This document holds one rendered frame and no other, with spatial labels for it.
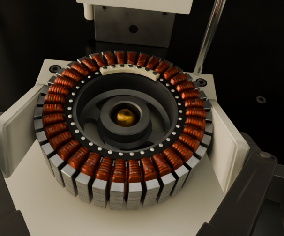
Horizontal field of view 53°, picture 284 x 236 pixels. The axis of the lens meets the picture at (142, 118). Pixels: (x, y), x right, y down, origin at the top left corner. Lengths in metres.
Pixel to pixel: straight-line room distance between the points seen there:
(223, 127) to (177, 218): 0.06
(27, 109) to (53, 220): 0.07
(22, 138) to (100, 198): 0.05
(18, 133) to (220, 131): 0.11
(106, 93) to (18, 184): 0.08
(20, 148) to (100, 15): 0.16
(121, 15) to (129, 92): 0.09
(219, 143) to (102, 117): 0.07
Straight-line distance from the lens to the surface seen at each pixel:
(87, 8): 0.29
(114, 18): 0.28
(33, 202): 0.19
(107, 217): 0.18
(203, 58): 0.25
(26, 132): 0.18
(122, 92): 0.21
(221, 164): 0.16
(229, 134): 0.16
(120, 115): 0.18
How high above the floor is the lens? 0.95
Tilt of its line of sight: 52 degrees down
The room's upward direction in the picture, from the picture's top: 9 degrees clockwise
